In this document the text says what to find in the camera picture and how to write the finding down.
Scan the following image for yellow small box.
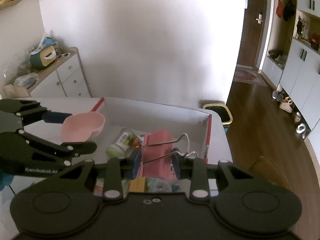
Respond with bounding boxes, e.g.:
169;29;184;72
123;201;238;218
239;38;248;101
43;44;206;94
129;177;146;193

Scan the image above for toothpick jar green lid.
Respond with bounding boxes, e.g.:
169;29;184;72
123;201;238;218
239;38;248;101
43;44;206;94
105;128;137;159

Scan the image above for correction tape dispenser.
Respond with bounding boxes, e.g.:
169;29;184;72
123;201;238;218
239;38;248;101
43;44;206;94
146;178;180;193

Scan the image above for red binder clip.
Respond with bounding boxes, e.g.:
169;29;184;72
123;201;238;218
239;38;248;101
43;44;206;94
138;130;200;180

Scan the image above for pink heart dish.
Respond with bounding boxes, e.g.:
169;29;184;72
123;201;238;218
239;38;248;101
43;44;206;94
61;111;106;142

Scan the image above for red figure keychain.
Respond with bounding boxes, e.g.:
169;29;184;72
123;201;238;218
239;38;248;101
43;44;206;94
129;135;144;148

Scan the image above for blue gloved left hand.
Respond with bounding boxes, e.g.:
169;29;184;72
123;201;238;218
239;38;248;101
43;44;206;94
0;171;16;195

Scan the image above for red cardboard box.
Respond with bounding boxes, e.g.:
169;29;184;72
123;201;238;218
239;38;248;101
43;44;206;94
92;98;212;164

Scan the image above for trash bin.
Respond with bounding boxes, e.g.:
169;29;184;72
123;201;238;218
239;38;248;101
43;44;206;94
202;102;233;125

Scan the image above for small white drawer cabinet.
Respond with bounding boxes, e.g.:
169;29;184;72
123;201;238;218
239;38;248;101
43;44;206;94
2;47;92;99

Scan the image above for wooden chair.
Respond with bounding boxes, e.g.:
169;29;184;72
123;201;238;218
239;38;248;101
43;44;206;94
249;156;319;239

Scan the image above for green tissue box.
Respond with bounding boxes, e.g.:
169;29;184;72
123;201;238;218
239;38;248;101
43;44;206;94
30;37;61;70

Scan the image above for shoes on floor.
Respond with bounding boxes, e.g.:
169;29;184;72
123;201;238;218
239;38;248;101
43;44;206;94
272;84;311;140

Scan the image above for brown door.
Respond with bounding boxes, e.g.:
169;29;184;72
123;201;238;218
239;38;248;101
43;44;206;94
237;0;265;68

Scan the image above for white wall cabinet unit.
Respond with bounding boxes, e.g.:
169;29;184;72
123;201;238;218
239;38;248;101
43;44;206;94
263;0;319;129

